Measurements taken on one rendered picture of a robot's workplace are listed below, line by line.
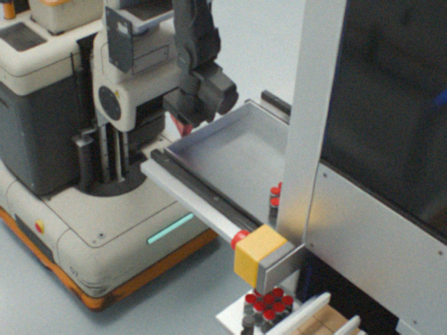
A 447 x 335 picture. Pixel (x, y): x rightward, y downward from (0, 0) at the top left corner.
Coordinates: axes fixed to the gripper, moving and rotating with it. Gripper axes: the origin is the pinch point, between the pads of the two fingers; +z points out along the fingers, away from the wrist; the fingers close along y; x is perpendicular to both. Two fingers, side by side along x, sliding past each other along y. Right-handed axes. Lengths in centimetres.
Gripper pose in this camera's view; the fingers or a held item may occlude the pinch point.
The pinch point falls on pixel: (184, 134)
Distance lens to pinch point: 155.4
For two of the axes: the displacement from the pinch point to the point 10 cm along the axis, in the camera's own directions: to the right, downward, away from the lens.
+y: 6.7, 6.2, -4.0
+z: -1.5, 6.4, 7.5
